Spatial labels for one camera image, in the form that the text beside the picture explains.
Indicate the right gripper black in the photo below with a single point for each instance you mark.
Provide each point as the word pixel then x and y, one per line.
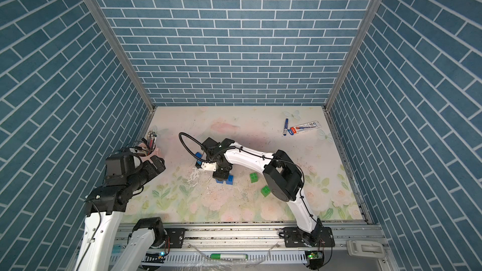
pixel 219 177

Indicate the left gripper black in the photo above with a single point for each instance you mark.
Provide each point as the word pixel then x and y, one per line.
pixel 154 170

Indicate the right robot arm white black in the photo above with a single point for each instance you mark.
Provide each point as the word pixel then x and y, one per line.
pixel 284 179

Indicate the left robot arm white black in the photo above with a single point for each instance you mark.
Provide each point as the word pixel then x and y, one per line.
pixel 126 175

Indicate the green lego left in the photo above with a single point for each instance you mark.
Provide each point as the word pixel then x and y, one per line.
pixel 253 177

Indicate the green lego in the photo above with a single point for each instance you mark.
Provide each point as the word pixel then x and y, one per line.
pixel 265 191
pixel 253 177

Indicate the green lego near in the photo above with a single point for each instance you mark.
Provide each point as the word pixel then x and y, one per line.
pixel 265 191

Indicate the pink pen bucket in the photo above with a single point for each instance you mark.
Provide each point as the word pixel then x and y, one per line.
pixel 156 152

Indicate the bundle of pens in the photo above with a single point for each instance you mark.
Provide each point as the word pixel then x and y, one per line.
pixel 149 142

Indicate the blue marker pen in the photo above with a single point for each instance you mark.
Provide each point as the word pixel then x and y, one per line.
pixel 286 127

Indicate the white toothpaste tube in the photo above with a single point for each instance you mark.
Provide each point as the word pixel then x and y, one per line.
pixel 298 129

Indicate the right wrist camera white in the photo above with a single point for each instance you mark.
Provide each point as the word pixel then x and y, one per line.
pixel 206 166

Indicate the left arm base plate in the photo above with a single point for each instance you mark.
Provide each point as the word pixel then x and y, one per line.
pixel 175 237

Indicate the aluminium front rail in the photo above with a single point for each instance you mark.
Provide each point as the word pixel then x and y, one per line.
pixel 260 242

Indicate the green marker on rail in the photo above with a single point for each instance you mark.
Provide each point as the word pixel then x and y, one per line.
pixel 229 256

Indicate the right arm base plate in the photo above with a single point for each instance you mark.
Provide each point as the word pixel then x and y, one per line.
pixel 295 238

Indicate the white plastic handle part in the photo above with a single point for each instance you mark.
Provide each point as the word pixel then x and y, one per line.
pixel 365 249

